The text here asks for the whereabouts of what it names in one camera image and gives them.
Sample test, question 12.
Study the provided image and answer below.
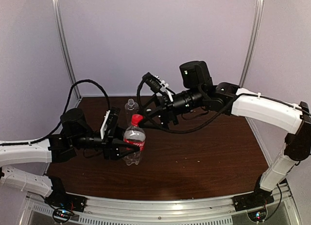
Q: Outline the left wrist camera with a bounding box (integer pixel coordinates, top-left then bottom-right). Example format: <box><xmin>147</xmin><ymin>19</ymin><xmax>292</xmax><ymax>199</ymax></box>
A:
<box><xmin>100</xmin><ymin>107</ymin><xmax>121</xmax><ymax>140</ymax></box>

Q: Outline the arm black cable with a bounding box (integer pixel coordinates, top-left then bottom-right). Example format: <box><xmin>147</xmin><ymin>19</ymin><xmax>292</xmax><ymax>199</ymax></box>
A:
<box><xmin>0</xmin><ymin>79</ymin><xmax>110</xmax><ymax>148</ymax></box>
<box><xmin>136</xmin><ymin>79</ymin><xmax>243</xmax><ymax>135</ymax></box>

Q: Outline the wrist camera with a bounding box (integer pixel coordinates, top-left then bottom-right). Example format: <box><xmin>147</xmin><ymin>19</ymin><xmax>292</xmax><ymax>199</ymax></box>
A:
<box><xmin>100</xmin><ymin>107</ymin><xmax>121</xmax><ymax>140</ymax></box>
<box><xmin>142</xmin><ymin>72</ymin><xmax>175</xmax><ymax>102</ymax></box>

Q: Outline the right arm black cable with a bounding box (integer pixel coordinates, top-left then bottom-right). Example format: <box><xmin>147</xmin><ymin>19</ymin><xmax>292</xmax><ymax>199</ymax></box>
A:
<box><xmin>136</xmin><ymin>79</ymin><xmax>243</xmax><ymax>135</ymax></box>

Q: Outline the aluminium front frame rail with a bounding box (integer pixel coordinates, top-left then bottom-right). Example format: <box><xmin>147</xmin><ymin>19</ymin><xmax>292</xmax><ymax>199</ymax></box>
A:
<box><xmin>24</xmin><ymin>183</ymin><xmax>297</xmax><ymax>225</ymax></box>

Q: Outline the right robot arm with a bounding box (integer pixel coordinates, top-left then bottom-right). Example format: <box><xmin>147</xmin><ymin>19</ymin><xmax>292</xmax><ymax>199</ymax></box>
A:
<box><xmin>138</xmin><ymin>61</ymin><xmax>311</xmax><ymax>208</ymax></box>

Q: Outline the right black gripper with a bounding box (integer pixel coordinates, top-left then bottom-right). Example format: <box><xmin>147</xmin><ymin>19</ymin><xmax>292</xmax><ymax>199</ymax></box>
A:
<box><xmin>137</xmin><ymin>86</ymin><xmax>205</xmax><ymax>130</ymax></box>

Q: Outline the small cola bottle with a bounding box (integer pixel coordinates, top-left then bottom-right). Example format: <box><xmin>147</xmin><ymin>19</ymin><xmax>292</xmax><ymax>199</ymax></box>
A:
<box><xmin>123</xmin><ymin>114</ymin><xmax>146</xmax><ymax>166</ymax></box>

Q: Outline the large clear plastic bottle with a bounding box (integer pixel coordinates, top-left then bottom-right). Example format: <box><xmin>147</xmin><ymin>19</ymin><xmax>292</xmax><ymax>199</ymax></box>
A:
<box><xmin>124</xmin><ymin>99</ymin><xmax>139</xmax><ymax>126</ymax></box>

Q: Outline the right rear frame post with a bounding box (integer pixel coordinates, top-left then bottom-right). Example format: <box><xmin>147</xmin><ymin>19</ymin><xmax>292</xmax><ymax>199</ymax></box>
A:
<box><xmin>239</xmin><ymin>0</ymin><xmax>265</xmax><ymax>87</ymax></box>

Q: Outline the left rear frame post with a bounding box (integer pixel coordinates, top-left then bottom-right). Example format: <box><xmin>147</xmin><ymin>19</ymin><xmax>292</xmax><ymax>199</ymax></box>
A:
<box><xmin>52</xmin><ymin>0</ymin><xmax>76</xmax><ymax>85</ymax></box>

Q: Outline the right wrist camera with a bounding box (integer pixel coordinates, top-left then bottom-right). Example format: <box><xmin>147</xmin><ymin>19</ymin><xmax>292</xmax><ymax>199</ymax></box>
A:
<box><xmin>142</xmin><ymin>72</ymin><xmax>175</xmax><ymax>102</ymax></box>

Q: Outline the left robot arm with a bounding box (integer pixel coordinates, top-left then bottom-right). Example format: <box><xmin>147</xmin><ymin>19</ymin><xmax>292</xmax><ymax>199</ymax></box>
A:
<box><xmin>0</xmin><ymin>107</ymin><xmax>145</xmax><ymax>208</ymax></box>

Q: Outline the red cola bottle cap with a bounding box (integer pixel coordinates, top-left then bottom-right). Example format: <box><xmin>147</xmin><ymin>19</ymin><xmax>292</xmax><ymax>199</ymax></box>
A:
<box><xmin>131</xmin><ymin>114</ymin><xmax>143</xmax><ymax>127</ymax></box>

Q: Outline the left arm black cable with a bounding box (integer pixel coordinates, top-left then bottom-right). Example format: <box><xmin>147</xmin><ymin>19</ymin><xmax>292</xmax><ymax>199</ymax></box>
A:
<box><xmin>0</xmin><ymin>79</ymin><xmax>110</xmax><ymax>148</ymax></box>

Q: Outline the frame post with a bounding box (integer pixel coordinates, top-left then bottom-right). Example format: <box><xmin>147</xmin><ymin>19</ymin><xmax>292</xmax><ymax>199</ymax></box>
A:
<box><xmin>239</xmin><ymin>0</ymin><xmax>265</xmax><ymax>87</ymax></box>
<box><xmin>52</xmin><ymin>0</ymin><xmax>76</xmax><ymax>85</ymax></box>

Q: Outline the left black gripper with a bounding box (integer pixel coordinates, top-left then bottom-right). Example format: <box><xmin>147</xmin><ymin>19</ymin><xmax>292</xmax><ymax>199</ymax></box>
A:
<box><xmin>70</xmin><ymin>122</ymin><xmax>140</xmax><ymax>159</ymax></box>

